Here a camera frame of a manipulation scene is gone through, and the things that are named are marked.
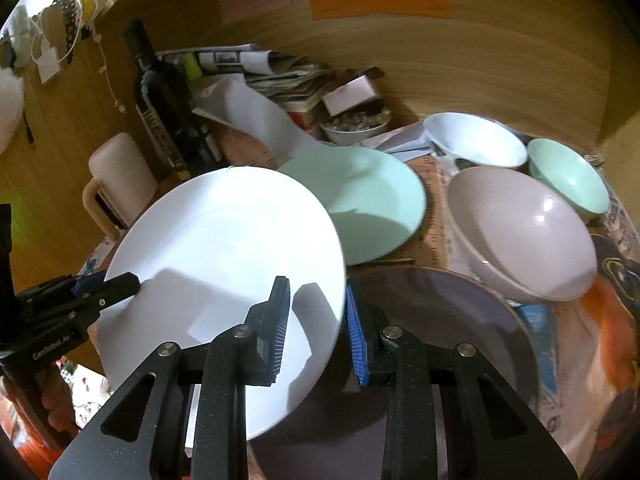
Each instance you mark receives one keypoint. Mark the patterned black-white ribbon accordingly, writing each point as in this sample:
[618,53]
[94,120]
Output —
[70,12]

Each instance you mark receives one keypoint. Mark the beige thermos mug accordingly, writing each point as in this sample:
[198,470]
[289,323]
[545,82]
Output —
[120,170]

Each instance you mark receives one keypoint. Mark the person's left hand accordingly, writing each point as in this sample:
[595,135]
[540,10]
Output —
[50,407]

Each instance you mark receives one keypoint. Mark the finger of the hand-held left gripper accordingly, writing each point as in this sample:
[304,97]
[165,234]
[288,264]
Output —
[87,284]
[117,289]

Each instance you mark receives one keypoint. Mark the yellow-green marker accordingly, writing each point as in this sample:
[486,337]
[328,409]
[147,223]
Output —
[190,64]

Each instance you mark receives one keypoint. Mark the brown ruler-printed cardboard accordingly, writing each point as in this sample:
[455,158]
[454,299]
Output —
[432,230]

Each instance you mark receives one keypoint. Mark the stack of newspapers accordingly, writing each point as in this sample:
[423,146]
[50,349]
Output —
[280,70]

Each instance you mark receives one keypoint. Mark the dark wine bottle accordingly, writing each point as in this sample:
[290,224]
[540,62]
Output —
[160,105]

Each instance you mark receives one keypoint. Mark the white paper tags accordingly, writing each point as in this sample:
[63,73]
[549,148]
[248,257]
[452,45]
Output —
[47,60]

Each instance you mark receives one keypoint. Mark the orange sticky note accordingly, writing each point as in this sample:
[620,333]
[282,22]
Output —
[375,0]

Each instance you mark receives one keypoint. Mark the white paper sheet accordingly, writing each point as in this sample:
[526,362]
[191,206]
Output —
[250,110]

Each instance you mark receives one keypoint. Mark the mint green plate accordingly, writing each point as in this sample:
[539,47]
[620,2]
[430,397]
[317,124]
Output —
[370,195]

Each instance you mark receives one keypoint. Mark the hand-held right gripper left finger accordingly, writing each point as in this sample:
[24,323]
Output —
[281,330]

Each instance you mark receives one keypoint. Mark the blue printed card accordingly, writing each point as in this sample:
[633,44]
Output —
[97,260]

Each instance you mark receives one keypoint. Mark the printed newspaper sheet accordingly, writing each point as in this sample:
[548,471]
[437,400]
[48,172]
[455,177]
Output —
[615,320]

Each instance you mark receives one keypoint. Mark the pale pink bowl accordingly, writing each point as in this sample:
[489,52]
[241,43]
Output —
[520,225]

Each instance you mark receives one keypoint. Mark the small white box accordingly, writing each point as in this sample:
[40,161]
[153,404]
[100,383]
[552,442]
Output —
[350,92]

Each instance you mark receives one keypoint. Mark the small bowl of pebbles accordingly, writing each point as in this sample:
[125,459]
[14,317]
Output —
[355,132]

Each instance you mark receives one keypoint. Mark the white plate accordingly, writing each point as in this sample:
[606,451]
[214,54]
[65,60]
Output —
[225,240]

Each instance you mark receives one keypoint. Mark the white envelopes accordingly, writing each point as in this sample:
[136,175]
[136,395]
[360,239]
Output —
[402,142]

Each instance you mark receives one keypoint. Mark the small mint green bowl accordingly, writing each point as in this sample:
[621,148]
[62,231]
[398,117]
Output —
[565,180]

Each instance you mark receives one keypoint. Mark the white fluffy plush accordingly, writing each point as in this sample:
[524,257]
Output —
[10,105]

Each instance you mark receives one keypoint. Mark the white bowl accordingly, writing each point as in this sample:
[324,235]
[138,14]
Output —
[480,140]

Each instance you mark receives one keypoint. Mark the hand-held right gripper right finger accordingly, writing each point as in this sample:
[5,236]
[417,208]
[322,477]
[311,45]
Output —
[356,335]

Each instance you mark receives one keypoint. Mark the mauve plate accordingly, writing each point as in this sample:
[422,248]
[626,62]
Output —
[450,310]

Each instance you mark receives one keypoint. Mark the blue booklet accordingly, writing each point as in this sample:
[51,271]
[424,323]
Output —
[540,340]

